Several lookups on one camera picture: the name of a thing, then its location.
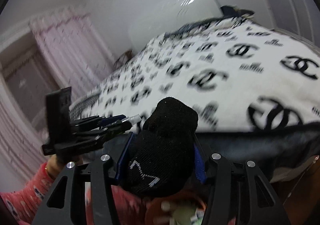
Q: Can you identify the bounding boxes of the white green plush toy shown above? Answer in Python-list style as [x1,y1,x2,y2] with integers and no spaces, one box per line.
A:
[169,205,196,225]

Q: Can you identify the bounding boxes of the grey wardrobe doors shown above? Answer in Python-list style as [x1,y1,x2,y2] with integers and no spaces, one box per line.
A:
[268,0,319,46]

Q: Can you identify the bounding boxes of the white plastic bottle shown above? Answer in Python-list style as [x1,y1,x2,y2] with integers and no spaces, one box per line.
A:
[121,114,142,126]

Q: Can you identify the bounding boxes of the left forearm pink sleeve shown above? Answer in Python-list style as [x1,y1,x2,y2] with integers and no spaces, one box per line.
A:
[1,163,54,224]

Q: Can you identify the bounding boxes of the white black logo blanket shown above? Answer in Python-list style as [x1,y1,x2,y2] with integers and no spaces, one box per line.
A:
[68,17,320,183]

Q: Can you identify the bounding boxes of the white bed headboard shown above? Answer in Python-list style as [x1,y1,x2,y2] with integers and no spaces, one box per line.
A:
[128,0,222,53]

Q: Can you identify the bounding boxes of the orange trash bin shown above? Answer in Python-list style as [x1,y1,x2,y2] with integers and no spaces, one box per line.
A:
[145,192,206,225]

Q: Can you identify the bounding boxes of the pink patterned curtain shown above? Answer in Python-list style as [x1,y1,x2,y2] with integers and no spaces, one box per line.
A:
[1,6,115,182]

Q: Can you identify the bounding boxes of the person's left hand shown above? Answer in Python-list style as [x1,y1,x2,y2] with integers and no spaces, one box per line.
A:
[46,154,83,179]

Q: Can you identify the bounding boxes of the black sock ball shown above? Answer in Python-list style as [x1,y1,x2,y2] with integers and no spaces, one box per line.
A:
[118,97,198,198]

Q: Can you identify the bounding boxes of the wooden chair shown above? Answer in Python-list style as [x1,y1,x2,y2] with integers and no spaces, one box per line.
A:
[114,49,133,69]

